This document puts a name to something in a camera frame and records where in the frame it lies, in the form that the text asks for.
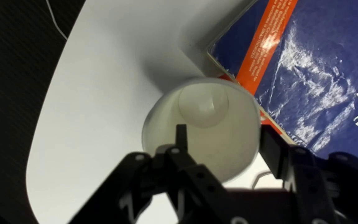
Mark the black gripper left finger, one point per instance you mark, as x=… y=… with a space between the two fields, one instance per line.
x=194 y=192

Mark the white paper cup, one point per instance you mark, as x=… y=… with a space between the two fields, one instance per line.
x=222 y=124

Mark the blue textbook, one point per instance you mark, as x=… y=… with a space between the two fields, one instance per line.
x=299 y=59

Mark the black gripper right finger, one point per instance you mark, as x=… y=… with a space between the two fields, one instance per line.
x=315 y=190

